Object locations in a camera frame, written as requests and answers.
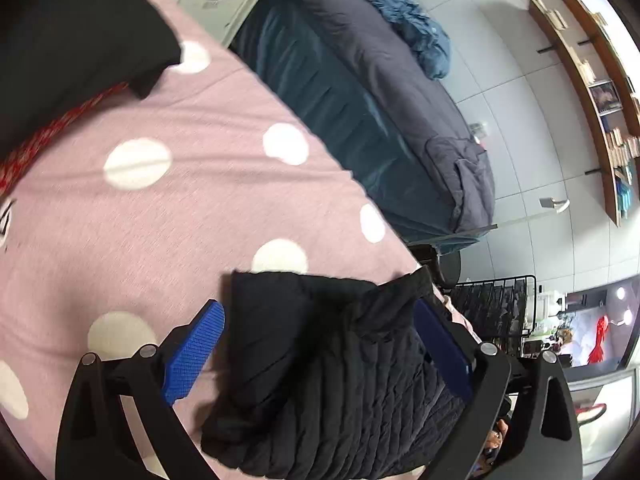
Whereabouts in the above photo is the white lamp on stand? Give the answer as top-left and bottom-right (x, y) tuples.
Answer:
(492, 197), (571, 231)

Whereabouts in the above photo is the black wire rack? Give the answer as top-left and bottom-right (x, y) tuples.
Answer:
(442, 275), (537, 358)

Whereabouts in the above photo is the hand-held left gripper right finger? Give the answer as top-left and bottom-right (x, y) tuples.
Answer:
(414, 299), (583, 480)

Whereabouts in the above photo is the row of books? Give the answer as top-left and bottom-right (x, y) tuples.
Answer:
(602, 127), (640, 168)

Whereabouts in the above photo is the framed picture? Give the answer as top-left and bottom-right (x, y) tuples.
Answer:
(589, 80), (624, 117)

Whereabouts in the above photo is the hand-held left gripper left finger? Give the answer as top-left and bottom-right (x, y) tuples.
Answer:
(56, 299), (226, 480)

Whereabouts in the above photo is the grey bed blanket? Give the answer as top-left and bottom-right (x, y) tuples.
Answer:
(300, 0), (496, 236)

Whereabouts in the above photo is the red patterned cloth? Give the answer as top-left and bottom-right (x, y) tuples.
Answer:
(0, 80), (131, 196)

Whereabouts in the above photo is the black folded garment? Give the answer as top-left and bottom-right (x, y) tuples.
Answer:
(0, 0), (183, 146)

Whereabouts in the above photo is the black quilted jacket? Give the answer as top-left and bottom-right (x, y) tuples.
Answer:
(200, 265), (506, 478)

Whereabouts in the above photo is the black round stool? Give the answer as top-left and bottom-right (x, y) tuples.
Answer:
(407, 245), (462, 288)

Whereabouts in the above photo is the long wooden wall shelf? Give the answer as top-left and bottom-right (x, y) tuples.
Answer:
(527, 0), (622, 228)

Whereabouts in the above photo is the wall poster with red figure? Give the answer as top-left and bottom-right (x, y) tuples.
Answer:
(565, 285), (639, 368)

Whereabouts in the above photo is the pink polka dot blanket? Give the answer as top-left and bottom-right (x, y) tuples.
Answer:
(0, 0), (481, 480)

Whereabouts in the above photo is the blue duvet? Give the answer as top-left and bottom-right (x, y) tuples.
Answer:
(272, 0), (451, 80)

